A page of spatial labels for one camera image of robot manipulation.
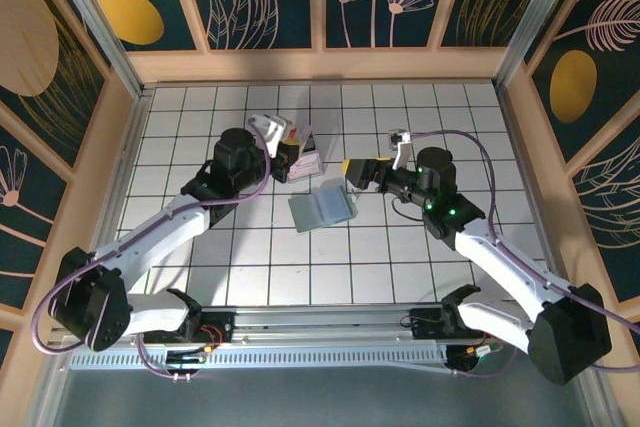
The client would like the aluminium table side rail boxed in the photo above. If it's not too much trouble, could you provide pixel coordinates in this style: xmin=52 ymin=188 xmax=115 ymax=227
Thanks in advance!
xmin=79 ymin=89 xmax=154 ymax=308
xmin=497 ymin=86 xmax=569 ymax=301

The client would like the grey metal platform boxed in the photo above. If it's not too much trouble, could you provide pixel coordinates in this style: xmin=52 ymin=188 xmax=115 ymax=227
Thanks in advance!
xmin=29 ymin=346 xmax=621 ymax=427

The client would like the thin black cable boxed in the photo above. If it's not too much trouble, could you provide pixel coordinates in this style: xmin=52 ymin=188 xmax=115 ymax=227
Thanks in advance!
xmin=391 ymin=195 xmax=426 ymax=224

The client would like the white card with pink lines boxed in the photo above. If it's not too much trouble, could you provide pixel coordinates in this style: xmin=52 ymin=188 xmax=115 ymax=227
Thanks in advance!
xmin=289 ymin=154 xmax=323 ymax=183

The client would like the perforated grey cable duct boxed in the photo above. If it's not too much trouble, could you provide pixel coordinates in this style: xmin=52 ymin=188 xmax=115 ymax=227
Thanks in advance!
xmin=69 ymin=348 xmax=451 ymax=372

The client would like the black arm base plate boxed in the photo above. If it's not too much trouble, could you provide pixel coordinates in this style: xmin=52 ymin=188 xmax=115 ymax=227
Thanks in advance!
xmin=198 ymin=310 xmax=236 ymax=346
xmin=408 ymin=307 xmax=501 ymax=343

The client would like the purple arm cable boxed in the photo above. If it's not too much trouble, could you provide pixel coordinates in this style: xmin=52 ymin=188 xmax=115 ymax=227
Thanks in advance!
xmin=30 ymin=116 xmax=274 ymax=381
xmin=405 ymin=129 xmax=640 ymax=379

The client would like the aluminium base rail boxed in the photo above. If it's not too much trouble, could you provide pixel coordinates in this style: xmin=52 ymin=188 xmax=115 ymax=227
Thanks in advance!
xmin=47 ymin=304 xmax=594 ymax=348

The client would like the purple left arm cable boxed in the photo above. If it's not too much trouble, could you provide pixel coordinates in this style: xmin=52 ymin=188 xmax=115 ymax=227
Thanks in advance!
xmin=30 ymin=116 xmax=274 ymax=381

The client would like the red orange wire bundle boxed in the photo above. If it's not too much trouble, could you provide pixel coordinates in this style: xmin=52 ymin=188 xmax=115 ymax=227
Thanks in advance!
xmin=199 ymin=325 xmax=224 ymax=354

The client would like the aluminium corner post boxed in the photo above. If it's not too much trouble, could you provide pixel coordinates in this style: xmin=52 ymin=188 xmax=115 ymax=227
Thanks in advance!
xmin=493 ymin=0 xmax=586 ymax=91
xmin=42 ymin=0 xmax=149 ymax=98

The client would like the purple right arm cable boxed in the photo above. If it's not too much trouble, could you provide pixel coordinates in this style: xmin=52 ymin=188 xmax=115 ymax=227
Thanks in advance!
xmin=405 ymin=129 xmax=640 ymax=379

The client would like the yellow connector with wires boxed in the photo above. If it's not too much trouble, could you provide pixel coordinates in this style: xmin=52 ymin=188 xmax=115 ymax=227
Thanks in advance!
xmin=467 ymin=344 xmax=504 ymax=360

